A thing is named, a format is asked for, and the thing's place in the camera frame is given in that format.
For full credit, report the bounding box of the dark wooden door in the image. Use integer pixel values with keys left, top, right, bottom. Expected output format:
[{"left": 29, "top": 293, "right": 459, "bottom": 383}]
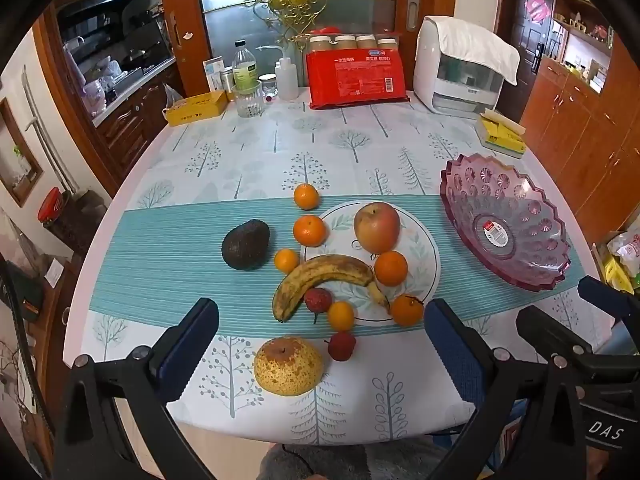
[{"left": 500, "top": 0, "right": 556, "bottom": 126}]

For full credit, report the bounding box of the small yellowish orange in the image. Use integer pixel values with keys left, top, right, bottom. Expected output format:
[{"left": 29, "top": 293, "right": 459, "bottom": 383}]
[
  {"left": 274, "top": 248, "right": 300, "bottom": 275},
  {"left": 327, "top": 301, "right": 356, "bottom": 332}
]

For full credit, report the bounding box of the white countertop appliance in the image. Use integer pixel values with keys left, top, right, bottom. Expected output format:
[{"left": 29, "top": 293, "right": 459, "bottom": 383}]
[{"left": 412, "top": 16, "right": 506, "bottom": 113}]

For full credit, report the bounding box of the plastic bottle green label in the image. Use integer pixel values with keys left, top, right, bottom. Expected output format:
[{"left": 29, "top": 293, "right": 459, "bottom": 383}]
[{"left": 232, "top": 40, "right": 260, "bottom": 93}]

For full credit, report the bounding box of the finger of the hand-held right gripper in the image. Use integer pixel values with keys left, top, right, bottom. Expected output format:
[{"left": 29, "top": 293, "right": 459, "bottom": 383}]
[
  {"left": 516, "top": 305, "right": 601, "bottom": 361},
  {"left": 577, "top": 276, "right": 640, "bottom": 333}
]

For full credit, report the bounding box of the yellow cardboard box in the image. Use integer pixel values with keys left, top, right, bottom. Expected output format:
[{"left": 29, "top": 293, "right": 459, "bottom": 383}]
[{"left": 164, "top": 91, "right": 228, "bottom": 127}]

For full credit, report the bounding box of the speckled yellow pear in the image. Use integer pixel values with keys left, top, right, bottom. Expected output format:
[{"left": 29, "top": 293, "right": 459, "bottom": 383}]
[{"left": 253, "top": 336, "right": 326, "bottom": 397}]

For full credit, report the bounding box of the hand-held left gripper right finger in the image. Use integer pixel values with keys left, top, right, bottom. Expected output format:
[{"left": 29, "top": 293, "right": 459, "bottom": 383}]
[{"left": 424, "top": 298, "right": 586, "bottom": 480}]

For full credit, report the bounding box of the pink glass fruit bowl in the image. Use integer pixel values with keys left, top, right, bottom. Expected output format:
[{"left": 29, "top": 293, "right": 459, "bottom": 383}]
[{"left": 439, "top": 153, "right": 572, "bottom": 293}]

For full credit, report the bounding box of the tree print tablecloth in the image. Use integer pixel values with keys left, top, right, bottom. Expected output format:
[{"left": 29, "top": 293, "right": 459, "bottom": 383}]
[{"left": 62, "top": 90, "right": 616, "bottom": 448}]

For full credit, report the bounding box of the white towel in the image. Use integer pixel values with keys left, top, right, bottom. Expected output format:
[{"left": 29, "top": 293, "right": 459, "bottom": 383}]
[{"left": 425, "top": 16, "right": 521, "bottom": 86}]

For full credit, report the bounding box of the clear glass cup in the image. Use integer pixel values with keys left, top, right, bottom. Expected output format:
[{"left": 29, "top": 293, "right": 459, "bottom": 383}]
[{"left": 231, "top": 80, "right": 265, "bottom": 119}]

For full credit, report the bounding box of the wooden picture frame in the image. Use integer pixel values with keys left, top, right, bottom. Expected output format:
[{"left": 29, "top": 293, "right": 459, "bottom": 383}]
[{"left": 0, "top": 97, "right": 45, "bottom": 208}]

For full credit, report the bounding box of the red yellow apple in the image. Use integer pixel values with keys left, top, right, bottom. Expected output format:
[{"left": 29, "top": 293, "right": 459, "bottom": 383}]
[{"left": 353, "top": 202, "right": 402, "bottom": 255}]

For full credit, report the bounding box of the red lychee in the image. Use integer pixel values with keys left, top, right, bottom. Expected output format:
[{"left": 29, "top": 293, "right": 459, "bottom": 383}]
[
  {"left": 304, "top": 287, "right": 333, "bottom": 323},
  {"left": 325, "top": 331, "right": 357, "bottom": 362}
]

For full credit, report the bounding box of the wooden kitchen cabinet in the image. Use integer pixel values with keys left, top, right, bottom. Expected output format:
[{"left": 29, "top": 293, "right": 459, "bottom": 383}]
[{"left": 95, "top": 65, "right": 186, "bottom": 161}]

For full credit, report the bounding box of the white carton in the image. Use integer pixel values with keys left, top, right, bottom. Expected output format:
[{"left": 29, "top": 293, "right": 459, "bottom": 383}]
[{"left": 202, "top": 57, "right": 226, "bottom": 93}]

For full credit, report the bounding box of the white squeeze bottle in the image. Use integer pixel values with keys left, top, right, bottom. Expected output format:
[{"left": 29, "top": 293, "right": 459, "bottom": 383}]
[{"left": 257, "top": 45, "right": 299, "bottom": 101}]

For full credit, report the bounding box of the yellow packet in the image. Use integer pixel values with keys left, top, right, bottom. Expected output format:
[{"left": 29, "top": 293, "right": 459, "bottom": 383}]
[{"left": 592, "top": 245, "right": 636, "bottom": 293}]

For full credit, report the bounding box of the red plastic packet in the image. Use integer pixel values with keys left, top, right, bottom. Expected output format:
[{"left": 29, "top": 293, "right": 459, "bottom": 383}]
[{"left": 305, "top": 50, "right": 411, "bottom": 110}]

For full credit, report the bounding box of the white plastic bag red print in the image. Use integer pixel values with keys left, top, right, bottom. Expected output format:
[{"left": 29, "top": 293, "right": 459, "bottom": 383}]
[{"left": 607, "top": 232, "right": 640, "bottom": 276}]

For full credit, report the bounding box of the spotted ripe banana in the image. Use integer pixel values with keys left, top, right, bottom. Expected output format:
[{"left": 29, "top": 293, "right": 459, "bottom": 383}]
[{"left": 272, "top": 254, "right": 391, "bottom": 323}]

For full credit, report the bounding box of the wooden wall cabinet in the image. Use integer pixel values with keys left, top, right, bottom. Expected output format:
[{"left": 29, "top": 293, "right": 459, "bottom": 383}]
[{"left": 520, "top": 55, "right": 640, "bottom": 246}]

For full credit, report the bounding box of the mandarin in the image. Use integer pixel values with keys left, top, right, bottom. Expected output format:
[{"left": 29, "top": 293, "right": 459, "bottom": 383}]
[
  {"left": 293, "top": 183, "right": 321, "bottom": 211},
  {"left": 390, "top": 294, "right": 425, "bottom": 327},
  {"left": 374, "top": 250, "right": 409, "bottom": 287},
  {"left": 292, "top": 214, "right": 327, "bottom": 248}
]

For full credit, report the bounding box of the wrapped pack of jars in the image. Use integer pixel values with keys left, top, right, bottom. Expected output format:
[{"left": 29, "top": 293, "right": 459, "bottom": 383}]
[{"left": 309, "top": 31, "right": 404, "bottom": 54}]

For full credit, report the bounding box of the red lid jar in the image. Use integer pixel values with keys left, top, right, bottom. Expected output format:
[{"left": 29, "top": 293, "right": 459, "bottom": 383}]
[{"left": 37, "top": 187, "right": 71, "bottom": 226}]

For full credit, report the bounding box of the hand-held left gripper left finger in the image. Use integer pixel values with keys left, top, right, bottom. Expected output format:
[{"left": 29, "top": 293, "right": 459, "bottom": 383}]
[{"left": 52, "top": 297, "right": 221, "bottom": 480}]

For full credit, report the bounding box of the dark avocado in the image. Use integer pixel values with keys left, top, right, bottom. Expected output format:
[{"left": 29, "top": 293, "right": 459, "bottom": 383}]
[{"left": 221, "top": 219, "right": 271, "bottom": 271}]

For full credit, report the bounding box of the open shelf with items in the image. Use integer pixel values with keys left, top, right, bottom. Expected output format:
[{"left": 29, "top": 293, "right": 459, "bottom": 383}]
[{"left": 552, "top": 0, "right": 616, "bottom": 96}]

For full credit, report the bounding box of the yellow tissue box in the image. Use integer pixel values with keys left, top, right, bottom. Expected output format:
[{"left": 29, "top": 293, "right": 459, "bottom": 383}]
[{"left": 474, "top": 112, "right": 527, "bottom": 157}]

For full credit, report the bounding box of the teal striped placemat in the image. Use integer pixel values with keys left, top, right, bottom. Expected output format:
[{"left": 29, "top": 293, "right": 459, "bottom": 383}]
[{"left": 87, "top": 195, "right": 586, "bottom": 338}]

